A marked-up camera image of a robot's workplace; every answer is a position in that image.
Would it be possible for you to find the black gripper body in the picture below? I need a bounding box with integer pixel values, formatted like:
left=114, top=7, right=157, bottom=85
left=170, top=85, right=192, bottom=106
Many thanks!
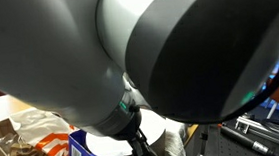
left=113, top=102, right=145, bottom=143

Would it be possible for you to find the white paper plate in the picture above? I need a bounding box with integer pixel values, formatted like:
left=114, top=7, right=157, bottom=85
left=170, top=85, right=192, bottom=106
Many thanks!
left=82, top=107, right=170, bottom=156

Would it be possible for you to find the white towel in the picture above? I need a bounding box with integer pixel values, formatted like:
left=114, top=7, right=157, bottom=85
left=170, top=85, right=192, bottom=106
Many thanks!
left=161, top=116, right=191, bottom=156

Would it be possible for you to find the aluminium extrusion rail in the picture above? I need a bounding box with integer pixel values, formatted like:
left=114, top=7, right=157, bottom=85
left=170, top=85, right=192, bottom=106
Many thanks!
left=234, top=110, right=279, bottom=155

